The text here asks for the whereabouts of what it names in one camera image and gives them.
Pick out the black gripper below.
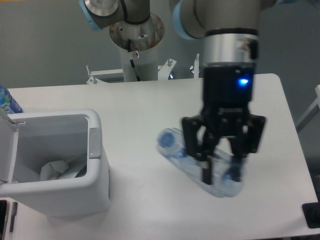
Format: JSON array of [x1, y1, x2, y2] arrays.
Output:
[[181, 64, 266, 185]]

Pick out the clear plastic water bottle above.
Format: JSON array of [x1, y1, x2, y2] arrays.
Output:
[[156, 128, 244, 198]]

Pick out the white plastic bag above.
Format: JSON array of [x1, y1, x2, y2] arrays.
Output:
[[39, 155, 87, 181]]

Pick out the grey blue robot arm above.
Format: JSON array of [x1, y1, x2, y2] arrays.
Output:
[[79, 0, 275, 185]]

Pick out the white trash can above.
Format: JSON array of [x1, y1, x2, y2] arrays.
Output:
[[0, 109, 111, 217]]

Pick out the black table clamp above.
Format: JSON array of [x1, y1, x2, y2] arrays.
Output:
[[302, 202, 320, 229]]

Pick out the blue labelled bottle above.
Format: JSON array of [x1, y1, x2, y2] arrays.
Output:
[[0, 85, 24, 115]]

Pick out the black device at corner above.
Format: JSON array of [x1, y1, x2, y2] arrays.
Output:
[[0, 199, 18, 240]]

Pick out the white right table bracket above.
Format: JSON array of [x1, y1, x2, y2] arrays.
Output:
[[189, 53, 200, 79]]

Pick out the white table bracket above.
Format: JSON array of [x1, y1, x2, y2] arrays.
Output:
[[189, 53, 200, 79], [86, 65, 124, 85], [158, 58, 177, 81]]

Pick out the white middle table bracket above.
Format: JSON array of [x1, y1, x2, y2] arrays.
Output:
[[158, 58, 177, 81]]

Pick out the white frame at right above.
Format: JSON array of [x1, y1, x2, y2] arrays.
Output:
[[295, 84, 320, 133]]

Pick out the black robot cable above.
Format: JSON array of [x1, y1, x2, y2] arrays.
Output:
[[126, 38, 142, 82]]

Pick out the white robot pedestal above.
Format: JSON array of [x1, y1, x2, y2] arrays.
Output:
[[109, 13, 165, 82]]

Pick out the white left table bracket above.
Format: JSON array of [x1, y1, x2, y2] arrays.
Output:
[[86, 65, 124, 85]]

